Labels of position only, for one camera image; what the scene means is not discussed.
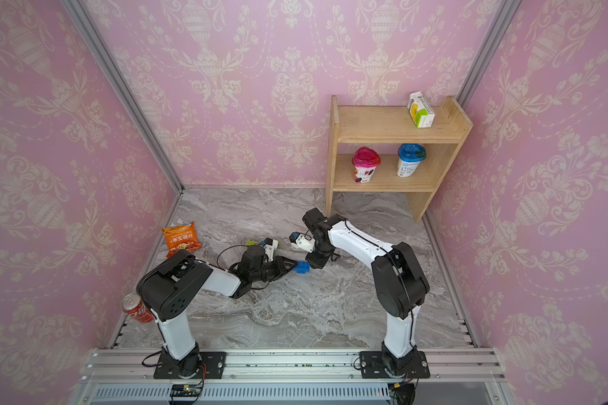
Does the white green carton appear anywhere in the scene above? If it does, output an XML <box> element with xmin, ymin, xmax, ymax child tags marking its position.
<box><xmin>407</xmin><ymin>91</ymin><xmax>436</xmax><ymax>128</ymax></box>

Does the red soda can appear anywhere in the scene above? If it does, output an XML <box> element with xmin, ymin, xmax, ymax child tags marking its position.
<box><xmin>121</xmin><ymin>293</ymin><xmax>155</xmax><ymax>323</ymax></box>

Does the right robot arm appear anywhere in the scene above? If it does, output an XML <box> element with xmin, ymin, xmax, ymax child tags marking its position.
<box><xmin>302</xmin><ymin>209</ymin><xmax>430</xmax><ymax>379</ymax></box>

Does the pink lid yogurt cup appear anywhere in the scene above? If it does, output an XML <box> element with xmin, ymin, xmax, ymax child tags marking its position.
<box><xmin>351</xmin><ymin>147</ymin><xmax>381</xmax><ymax>183</ymax></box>

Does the wooden shelf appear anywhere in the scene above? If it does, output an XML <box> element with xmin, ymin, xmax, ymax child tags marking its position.
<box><xmin>325</xmin><ymin>96</ymin><xmax>473</xmax><ymax>223</ymax></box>

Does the orange snack bag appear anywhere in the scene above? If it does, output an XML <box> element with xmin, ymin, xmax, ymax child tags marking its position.
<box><xmin>161</xmin><ymin>222</ymin><xmax>202</xmax><ymax>258</ymax></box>

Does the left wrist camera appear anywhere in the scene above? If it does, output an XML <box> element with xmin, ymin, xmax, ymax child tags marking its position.
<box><xmin>259</xmin><ymin>238</ymin><xmax>279</xmax><ymax>263</ymax></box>

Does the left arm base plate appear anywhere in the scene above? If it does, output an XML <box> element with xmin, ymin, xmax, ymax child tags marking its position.
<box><xmin>154</xmin><ymin>351</ymin><xmax>226</xmax><ymax>380</ymax></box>

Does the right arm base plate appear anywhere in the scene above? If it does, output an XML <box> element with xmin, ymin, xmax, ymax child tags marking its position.
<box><xmin>356</xmin><ymin>349</ymin><xmax>431</xmax><ymax>380</ymax></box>

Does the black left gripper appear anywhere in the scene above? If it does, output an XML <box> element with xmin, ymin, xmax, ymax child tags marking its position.
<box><xmin>250</xmin><ymin>255</ymin><xmax>299</xmax><ymax>284</ymax></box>

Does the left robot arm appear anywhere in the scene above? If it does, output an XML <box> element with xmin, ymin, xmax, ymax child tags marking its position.
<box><xmin>136</xmin><ymin>245</ymin><xmax>299</xmax><ymax>379</ymax></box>

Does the blue lego brick assembly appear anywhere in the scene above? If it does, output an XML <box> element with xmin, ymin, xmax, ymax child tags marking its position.
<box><xmin>293</xmin><ymin>261</ymin><xmax>311</xmax><ymax>274</ymax></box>

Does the blue lid yogurt cup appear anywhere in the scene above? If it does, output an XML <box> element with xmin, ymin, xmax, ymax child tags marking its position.
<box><xmin>397</xmin><ymin>143</ymin><xmax>427</xmax><ymax>178</ymax></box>

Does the aluminium front rail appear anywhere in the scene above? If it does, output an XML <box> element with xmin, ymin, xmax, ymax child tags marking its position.
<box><xmin>71</xmin><ymin>348</ymin><xmax>514</xmax><ymax>404</ymax></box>

